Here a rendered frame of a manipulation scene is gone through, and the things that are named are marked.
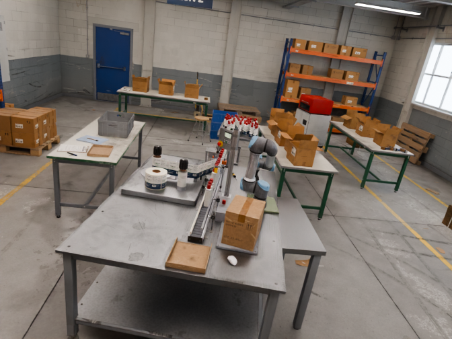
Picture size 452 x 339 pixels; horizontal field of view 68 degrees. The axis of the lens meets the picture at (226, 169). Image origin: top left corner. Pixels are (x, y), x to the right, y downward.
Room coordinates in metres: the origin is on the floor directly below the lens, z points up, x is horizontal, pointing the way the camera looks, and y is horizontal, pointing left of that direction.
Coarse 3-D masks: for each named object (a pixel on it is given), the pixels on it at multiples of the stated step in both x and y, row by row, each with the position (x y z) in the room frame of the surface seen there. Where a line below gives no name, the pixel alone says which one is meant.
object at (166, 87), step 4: (164, 80) 8.45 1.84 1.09; (168, 80) 8.47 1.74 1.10; (172, 80) 8.49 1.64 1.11; (160, 84) 8.15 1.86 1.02; (164, 84) 8.14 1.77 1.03; (168, 84) 8.14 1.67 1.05; (172, 84) 8.42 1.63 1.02; (160, 88) 8.15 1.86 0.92; (164, 88) 8.15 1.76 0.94; (168, 88) 8.15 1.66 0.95; (172, 88) 8.16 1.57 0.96; (160, 92) 8.15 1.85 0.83; (164, 92) 8.15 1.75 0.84; (168, 92) 8.15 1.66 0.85; (172, 92) 8.17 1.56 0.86
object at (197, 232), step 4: (220, 176) 3.26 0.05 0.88; (216, 188) 2.94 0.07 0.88; (212, 200) 2.67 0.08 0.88; (204, 208) 2.51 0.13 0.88; (200, 212) 2.43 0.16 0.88; (204, 212) 2.44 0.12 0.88; (200, 216) 2.37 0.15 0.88; (204, 216) 2.38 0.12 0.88; (196, 220) 2.29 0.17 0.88; (200, 220) 2.30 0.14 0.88; (196, 224) 2.23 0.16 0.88; (200, 224) 2.24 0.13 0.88; (204, 224) 2.25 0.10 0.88; (196, 228) 2.18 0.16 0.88; (200, 228) 2.18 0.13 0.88; (192, 232) 2.11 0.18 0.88; (196, 232) 2.12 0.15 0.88; (200, 232) 2.13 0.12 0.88; (192, 236) 2.06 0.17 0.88; (196, 236) 2.07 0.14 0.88; (200, 236) 2.08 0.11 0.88
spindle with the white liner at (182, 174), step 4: (180, 160) 2.80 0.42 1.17; (184, 160) 2.80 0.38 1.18; (180, 164) 2.79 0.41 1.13; (184, 164) 2.79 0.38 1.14; (180, 168) 2.79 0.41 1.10; (184, 168) 2.79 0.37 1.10; (180, 172) 2.78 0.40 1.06; (184, 172) 2.79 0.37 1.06; (180, 176) 2.78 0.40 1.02; (184, 176) 2.79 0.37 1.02; (180, 180) 2.78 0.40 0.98; (184, 180) 2.79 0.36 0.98; (180, 184) 2.78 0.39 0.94; (184, 184) 2.80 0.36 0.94; (180, 188) 2.78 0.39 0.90; (184, 188) 2.80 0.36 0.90
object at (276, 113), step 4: (272, 108) 6.34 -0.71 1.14; (276, 108) 6.36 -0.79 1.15; (268, 112) 6.05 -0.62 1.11; (272, 112) 6.33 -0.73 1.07; (276, 112) 5.97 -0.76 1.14; (280, 112) 5.98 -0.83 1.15; (288, 112) 6.30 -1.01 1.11; (272, 116) 6.32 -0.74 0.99; (276, 116) 5.98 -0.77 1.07; (280, 116) 5.99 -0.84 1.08; (284, 116) 5.99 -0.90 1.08; (288, 116) 6.00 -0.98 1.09; (268, 124) 6.29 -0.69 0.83
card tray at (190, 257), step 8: (176, 240) 2.02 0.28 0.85; (176, 248) 1.95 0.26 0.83; (184, 248) 1.97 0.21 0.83; (192, 248) 1.98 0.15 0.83; (200, 248) 1.99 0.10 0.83; (208, 248) 2.01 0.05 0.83; (168, 256) 1.80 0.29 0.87; (176, 256) 1.86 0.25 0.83; (184, 256) 1.88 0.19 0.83; (192, 256) 1.89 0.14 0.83; (200, 256) 1.90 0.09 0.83; (208, 256) 1.86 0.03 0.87; (168, 264) 1.75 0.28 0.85; (176, 264) 1.74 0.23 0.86; (184, 264) 1.79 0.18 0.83; (192, 264) 1.80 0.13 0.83; (200, 264) 1.81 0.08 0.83; (200, 272) 1.73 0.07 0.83
